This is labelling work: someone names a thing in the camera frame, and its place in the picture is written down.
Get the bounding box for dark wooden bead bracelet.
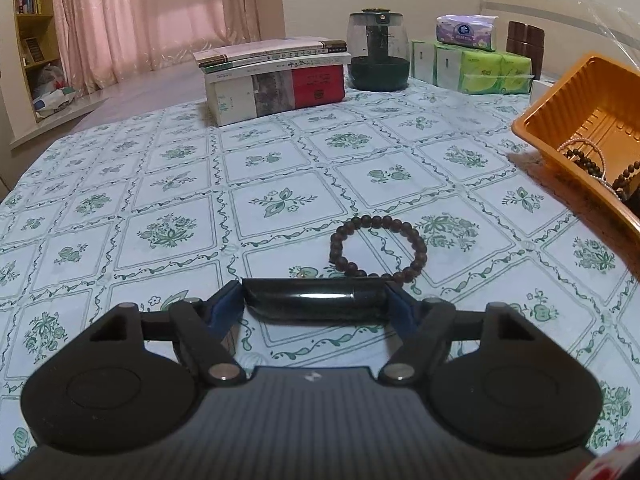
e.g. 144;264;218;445
328;213;430;285

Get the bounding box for orange plastic tray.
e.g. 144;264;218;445
512;53;639;240

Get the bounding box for jewelry pile in tray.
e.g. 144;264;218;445
556;136;640;203

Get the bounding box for floral green white tablecloth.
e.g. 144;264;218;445
1;82;639;468

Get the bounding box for stack of books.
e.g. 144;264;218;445
193;37;350;127

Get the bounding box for green tissue pack bundle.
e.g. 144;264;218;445
411;40;534;96

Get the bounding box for glass teapot dark green base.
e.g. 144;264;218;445
346;9;410;92

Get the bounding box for wooden bookshelf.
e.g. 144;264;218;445
12;0;61;125

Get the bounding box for bags on windowsill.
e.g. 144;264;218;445
32;64;77;119

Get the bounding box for purple tissue pack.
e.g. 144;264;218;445
435;14;498;51

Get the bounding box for dark brown wooden box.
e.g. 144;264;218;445
506;21;544;80

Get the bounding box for pink curtain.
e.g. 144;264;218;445
53;0;284;93

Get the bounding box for clear plastic sheet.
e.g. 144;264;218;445
480;0;639;77

